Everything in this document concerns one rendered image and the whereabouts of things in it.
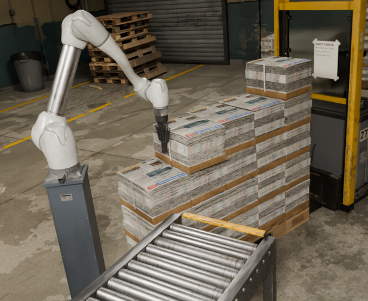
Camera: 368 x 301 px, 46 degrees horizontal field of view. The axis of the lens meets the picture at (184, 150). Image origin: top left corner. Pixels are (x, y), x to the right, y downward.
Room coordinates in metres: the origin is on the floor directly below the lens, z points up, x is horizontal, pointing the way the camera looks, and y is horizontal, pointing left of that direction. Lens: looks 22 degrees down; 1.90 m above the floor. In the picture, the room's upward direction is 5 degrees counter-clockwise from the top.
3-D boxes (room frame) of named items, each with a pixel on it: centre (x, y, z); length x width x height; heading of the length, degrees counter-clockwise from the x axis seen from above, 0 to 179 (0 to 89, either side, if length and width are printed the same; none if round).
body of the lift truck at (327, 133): (3.55, -1.37, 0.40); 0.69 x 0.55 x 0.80; 36
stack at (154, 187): (2.64, -0.14, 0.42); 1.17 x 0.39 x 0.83; 126
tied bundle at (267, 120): (2.89, -0.49, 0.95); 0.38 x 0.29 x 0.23; 35
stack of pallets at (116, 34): (9.37, 1.10, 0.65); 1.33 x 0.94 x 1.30; 150
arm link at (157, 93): (2.47, 0.12, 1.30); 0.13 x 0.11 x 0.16; 32
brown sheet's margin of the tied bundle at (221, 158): (2.43, -0.09, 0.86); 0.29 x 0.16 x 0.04; 124
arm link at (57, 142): (2.10, 0.63, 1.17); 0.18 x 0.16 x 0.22; 32
